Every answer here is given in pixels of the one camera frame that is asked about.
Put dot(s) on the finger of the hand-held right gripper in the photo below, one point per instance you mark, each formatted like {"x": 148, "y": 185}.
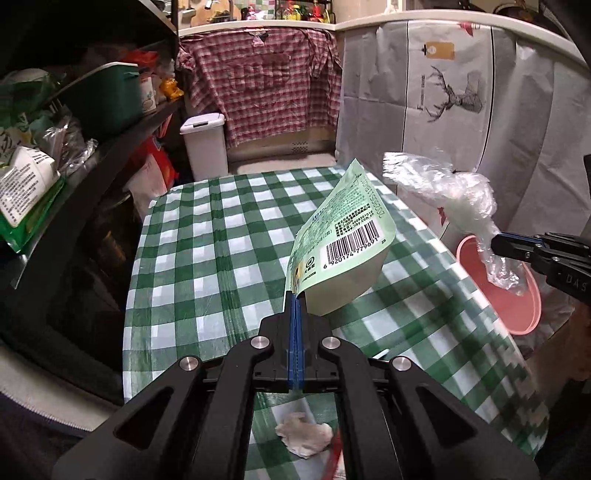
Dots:
{"x": 510, "y": 248}

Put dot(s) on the yellow wrapped item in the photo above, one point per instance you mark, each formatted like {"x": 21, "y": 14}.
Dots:
{"x": 171, "y": 88}

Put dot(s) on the red plaid shirt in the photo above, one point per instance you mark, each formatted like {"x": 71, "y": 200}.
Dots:
{"x": 263, "y": 92}

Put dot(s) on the clear plastic bag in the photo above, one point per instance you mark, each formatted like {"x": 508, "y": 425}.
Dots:
{"x": 443, "y": 184}

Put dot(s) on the green storage box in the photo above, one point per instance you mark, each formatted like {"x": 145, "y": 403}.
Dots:
{"x": 104, "y": 101}

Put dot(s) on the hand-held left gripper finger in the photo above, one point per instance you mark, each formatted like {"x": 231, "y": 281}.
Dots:
{"x": 299, "y": 332}
{"x": 289, "y": 332}

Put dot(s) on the clear plastic bags bundle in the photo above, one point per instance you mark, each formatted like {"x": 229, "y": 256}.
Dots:
{"x": 69, "y": 147}

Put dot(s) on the orange snack packet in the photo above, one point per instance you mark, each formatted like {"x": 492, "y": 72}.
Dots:
{"x": 141, "y": 57}

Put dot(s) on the pink plastic bucket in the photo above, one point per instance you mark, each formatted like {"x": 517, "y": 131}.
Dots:
{"x": 521, "y": 314}

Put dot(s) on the orange printed bag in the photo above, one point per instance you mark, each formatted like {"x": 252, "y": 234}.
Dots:
{"x": 161, "y": 164}

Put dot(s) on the red plastic strip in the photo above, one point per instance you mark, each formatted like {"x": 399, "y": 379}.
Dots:
{"x": 333, "y": 457}

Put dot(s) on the wooden cutting board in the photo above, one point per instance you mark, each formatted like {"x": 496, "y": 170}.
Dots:
{"x": 212, "y": 14}

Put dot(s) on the bag of green vegetables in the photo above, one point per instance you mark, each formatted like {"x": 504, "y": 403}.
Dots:
{"x": 25, "y": 106}

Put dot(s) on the grey deer print cloth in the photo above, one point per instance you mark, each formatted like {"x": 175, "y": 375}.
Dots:
{"x": 508, "y": 115}

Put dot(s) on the green and white packet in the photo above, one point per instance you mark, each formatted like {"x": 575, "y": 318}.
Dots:
{"x": 25, "y": 194}

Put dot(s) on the black spice rack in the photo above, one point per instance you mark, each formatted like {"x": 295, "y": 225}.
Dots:
{"x": 304, "y": 11}

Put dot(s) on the white labelled jar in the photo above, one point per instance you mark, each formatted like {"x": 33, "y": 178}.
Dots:
{"x": 147, "y": 94}

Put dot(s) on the green checked tablecloth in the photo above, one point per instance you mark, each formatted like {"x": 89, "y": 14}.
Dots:
{"x": 207, "y": 240}

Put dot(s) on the light green wipes packet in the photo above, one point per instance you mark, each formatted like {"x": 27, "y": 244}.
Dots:
{"x": 341, "y": 258}

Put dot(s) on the white pedal bin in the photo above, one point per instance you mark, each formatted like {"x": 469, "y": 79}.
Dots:
{"x": 205, "y": 147}

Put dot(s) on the crumpled white tissue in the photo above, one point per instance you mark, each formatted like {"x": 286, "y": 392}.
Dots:
{"x": 304, "y": 434}

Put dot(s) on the white plastic sack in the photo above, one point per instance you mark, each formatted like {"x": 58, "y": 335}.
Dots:
{"x": 147, "y": 189}

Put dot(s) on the black shelf rack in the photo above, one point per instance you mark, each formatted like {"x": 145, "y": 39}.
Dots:
{"x": 106, "y": 157}

